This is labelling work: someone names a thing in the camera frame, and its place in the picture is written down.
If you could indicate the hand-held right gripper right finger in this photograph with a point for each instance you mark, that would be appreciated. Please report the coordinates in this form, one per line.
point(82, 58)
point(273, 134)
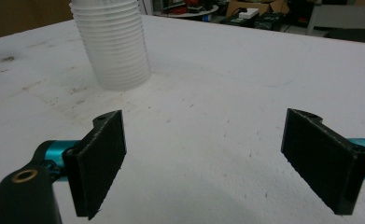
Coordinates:
point(323, 161)

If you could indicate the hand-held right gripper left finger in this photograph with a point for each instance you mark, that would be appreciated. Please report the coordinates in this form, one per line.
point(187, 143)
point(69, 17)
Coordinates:
point(96, 165)

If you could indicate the white flat box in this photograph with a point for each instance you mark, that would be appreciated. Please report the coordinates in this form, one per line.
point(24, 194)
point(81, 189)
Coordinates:
point(248, 13)

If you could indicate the cardboard box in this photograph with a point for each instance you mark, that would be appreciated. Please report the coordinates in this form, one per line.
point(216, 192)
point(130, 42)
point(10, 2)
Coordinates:
point(258, 6)

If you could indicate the round table with clutter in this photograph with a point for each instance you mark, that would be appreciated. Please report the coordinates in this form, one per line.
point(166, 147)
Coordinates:
point(188, 8)

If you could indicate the stack of white plastic cups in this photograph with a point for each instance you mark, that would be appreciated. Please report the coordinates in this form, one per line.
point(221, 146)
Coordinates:
point(115, 43)

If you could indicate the black equipment case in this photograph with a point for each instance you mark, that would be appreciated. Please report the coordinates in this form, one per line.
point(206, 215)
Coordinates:
point(258, 21)

